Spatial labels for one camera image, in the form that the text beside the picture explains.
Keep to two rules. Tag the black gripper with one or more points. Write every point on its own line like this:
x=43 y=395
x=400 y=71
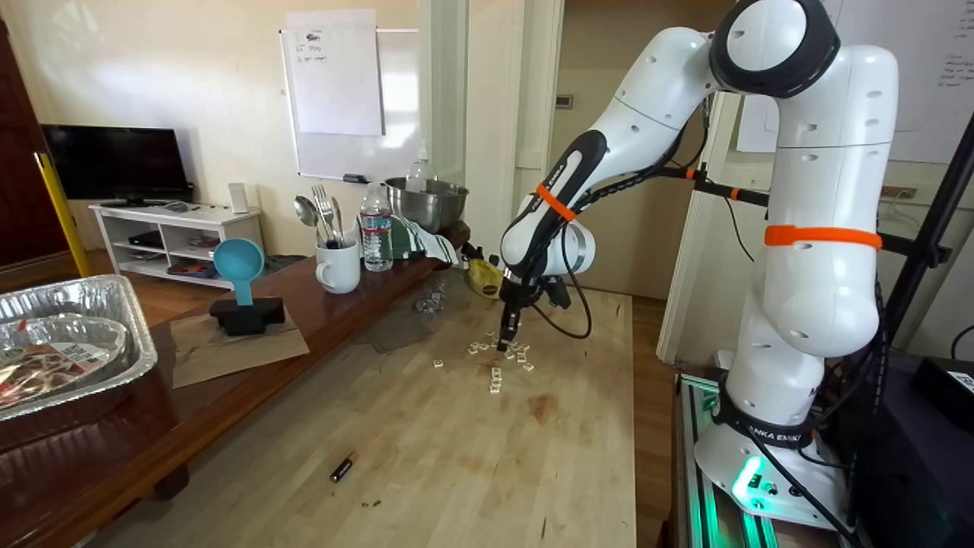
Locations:
x=518 y=293

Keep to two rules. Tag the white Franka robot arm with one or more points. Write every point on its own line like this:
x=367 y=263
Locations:
x=832 y=154

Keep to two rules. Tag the yellow banana-shaped object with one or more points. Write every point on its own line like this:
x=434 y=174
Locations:
x=486 y=279

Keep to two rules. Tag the crumpled clear plastic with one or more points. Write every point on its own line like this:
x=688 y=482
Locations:
x=431 y=301

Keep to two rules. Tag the green striped white towel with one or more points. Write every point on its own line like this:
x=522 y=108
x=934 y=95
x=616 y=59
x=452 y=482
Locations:
x=427 y=245

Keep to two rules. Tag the stainless steel mixing bowl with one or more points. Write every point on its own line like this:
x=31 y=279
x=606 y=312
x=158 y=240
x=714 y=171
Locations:
x=434 y=206

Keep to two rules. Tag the clear plastic water bottle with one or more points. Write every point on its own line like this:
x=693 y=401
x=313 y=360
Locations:
x=376 y=232

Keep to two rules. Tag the clear pump soap dispenser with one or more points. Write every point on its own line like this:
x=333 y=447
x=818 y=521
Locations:
x=417 y=174

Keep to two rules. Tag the white ceramic mug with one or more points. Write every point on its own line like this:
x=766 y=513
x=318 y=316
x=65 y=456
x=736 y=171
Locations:
x=338 y=268

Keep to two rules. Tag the metal fork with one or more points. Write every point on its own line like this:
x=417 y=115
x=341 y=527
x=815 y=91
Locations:
x=333 y=213

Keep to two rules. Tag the metal spoon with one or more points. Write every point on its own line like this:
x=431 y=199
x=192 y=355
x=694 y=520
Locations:
x=306 y=210

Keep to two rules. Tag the white whiteboard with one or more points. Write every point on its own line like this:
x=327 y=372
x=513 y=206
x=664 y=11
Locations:
x=400 y=101

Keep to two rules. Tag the black funnel base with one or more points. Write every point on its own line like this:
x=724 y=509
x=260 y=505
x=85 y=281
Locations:
x=249 y=319

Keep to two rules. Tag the white flip chart paper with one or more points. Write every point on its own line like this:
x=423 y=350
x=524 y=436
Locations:
x=336 y=76

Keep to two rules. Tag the brown paper mat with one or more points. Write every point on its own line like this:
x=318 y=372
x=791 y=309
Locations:
x=203 y=355

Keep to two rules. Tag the beige door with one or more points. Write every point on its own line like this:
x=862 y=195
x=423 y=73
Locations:
x=609 y=31

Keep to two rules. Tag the white shelf unit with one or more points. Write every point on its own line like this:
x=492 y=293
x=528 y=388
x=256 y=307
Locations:
x=178 y=245

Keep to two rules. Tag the large aluminium foil tray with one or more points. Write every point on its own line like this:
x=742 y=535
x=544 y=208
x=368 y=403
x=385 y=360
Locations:
x=122 y=316

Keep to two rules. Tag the black flat television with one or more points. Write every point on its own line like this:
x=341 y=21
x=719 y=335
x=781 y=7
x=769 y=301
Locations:
x=117 y=164

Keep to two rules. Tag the dark wooden table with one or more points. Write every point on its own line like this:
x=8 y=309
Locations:
x=103 y=458

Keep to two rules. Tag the black controller box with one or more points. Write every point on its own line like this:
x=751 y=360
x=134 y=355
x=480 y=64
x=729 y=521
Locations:
x=913 y=476

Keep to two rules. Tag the black tripod stand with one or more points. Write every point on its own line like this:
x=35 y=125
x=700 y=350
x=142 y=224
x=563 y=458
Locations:
x=928 y=230

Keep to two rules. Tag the small aluminium foil tray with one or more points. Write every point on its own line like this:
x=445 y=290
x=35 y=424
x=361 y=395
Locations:
x=62 y=360

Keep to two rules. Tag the yellow stick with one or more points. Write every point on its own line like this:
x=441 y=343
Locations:
x=62 y=213

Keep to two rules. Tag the dark brown cabinet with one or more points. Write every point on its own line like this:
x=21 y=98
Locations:
x=18 y=171

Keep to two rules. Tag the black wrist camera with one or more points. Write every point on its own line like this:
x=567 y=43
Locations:
x=559 y=293

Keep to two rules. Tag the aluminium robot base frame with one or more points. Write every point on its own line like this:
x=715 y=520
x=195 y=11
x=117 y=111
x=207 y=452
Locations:
x=694 y=447

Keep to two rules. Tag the black camera mount rod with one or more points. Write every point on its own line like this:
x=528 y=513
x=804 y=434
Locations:
x=746 y=195

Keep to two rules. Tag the handwritten white wall paper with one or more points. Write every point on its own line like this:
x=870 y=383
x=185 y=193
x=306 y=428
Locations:
x=933 y=79

